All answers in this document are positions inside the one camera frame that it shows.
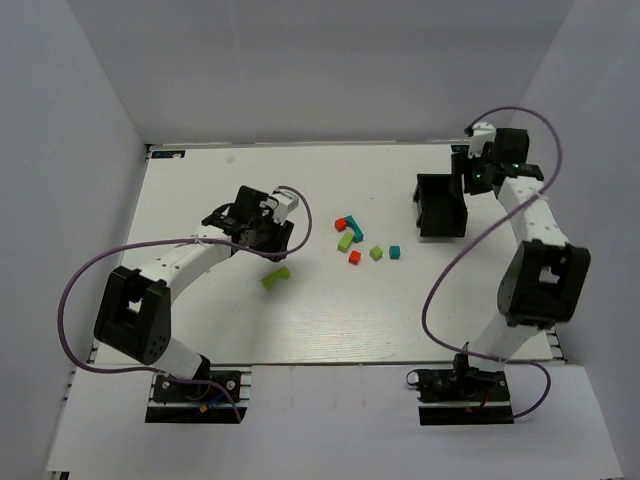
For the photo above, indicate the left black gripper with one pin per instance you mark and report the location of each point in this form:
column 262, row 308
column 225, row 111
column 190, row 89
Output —
column 278, row 238

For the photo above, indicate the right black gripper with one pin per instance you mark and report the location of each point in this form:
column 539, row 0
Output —
column 445, row 182

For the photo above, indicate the black plastic box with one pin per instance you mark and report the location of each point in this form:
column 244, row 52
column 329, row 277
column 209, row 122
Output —
column 441, row 209

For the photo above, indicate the green arch block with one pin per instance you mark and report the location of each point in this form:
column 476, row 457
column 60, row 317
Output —
column 268, row 282

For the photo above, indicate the red cube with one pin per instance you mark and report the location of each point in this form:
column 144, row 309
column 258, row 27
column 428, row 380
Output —
column 340, row 224
column 355, row 257

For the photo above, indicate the green rectangular block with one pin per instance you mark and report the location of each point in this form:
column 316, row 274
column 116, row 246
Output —
column 345, row 241

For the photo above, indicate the teal arch block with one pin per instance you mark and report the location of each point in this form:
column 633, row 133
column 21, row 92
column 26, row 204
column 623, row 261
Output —
column 353, row 225

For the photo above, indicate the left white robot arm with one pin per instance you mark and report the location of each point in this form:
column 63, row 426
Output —
column 134, row 317

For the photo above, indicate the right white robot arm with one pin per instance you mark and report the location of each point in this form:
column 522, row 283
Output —
column 543, row 282

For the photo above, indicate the right blue corner label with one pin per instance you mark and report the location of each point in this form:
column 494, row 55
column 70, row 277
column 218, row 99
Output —
column 459, row 148

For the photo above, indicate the blue corner label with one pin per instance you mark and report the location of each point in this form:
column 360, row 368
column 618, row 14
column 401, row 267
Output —
column 168, row 154
column 459, row 148

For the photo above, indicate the left blue corner label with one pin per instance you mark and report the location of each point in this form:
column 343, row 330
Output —
column 168, row 154

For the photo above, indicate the red cube front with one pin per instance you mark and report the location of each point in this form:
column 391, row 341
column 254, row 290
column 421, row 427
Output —
column 355, row 257

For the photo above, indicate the teal cube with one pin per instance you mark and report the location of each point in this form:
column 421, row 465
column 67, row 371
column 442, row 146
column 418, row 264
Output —
column 394, row 252

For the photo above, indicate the green cube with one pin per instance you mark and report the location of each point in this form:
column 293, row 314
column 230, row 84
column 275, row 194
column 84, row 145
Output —
column 376, row 253

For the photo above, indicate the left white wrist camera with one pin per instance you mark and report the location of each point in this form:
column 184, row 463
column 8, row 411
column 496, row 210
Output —
column 282, row 203

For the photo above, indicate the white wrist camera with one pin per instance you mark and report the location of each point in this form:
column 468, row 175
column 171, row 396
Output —
column 282, row 203
column 480, row 134

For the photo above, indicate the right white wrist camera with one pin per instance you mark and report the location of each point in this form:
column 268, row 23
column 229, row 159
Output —
column 480, row 134

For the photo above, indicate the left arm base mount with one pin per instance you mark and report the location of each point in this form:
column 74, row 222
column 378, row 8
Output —
column 172, row 402

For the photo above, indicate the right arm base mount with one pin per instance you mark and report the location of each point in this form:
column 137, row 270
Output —
column 461, row 395

